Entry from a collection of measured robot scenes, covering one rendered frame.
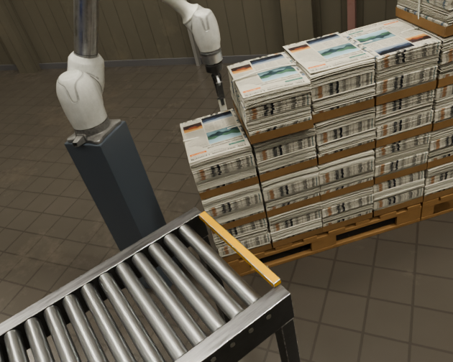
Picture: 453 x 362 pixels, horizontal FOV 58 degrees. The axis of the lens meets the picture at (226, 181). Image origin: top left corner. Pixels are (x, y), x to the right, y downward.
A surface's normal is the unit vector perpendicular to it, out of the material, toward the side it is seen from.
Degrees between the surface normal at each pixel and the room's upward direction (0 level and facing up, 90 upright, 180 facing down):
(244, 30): 90
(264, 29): 90
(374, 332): 0
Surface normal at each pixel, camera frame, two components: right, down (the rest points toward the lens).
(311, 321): -0.19, -0.77
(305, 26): -0.37, 0.63
